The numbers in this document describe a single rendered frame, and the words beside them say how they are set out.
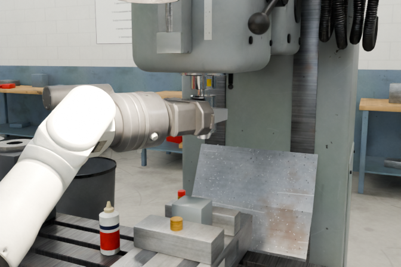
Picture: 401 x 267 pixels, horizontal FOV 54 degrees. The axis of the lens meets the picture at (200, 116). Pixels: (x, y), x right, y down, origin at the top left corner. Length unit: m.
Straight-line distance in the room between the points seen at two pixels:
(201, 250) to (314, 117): 0.49
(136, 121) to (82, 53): 5.75
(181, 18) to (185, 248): 0.37
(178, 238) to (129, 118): 0.23
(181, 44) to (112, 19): 5.42
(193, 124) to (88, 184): 1.93
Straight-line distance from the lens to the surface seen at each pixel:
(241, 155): 1.07
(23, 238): 0.45
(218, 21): 0.58
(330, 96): 1.01
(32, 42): 6.98
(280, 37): 0.75
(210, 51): 0.59
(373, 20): 0.82
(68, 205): 2.58
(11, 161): 0.97
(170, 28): 0.57
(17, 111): 7.34
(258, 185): 1.04
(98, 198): 2.58
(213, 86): 0.67
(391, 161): 4.40
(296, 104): 1.02
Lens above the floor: 1.33
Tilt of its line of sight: 9 degrees down
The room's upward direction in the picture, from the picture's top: straight up
